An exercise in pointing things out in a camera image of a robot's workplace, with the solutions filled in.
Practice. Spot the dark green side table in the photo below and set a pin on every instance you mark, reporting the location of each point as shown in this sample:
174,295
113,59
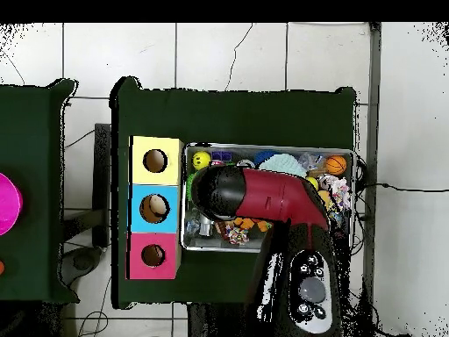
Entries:
42,182

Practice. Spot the clear shallow mesh bin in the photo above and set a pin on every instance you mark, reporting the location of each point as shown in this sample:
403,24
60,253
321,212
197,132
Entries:
193,242

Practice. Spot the pink round disc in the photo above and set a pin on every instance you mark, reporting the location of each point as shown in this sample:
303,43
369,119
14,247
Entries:
7,203

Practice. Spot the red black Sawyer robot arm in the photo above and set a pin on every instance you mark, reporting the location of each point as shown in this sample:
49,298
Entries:
273,196

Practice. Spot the orange toy building block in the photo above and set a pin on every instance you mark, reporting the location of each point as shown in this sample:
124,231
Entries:
247,225

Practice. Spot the small orange basketball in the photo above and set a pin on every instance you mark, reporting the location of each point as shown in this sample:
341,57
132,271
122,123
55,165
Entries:
336,165

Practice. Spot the dark green table cloth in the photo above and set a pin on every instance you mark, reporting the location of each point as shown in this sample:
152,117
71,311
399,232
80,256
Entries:
231,116

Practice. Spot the grey vertical pole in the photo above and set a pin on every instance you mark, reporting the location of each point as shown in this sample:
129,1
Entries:
372,105

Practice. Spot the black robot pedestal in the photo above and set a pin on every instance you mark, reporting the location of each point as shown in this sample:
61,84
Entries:
214,324

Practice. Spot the black stand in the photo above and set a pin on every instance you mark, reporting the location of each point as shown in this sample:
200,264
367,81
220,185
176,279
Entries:
102,182

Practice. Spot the wooden box with three holes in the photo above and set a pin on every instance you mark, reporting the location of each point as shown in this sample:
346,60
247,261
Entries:
154,203

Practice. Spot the mint green waffle cloth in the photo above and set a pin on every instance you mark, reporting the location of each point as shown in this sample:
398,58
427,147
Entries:
280,166

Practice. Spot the yellow smiley ball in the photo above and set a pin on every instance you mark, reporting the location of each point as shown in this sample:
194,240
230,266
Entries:
200,159

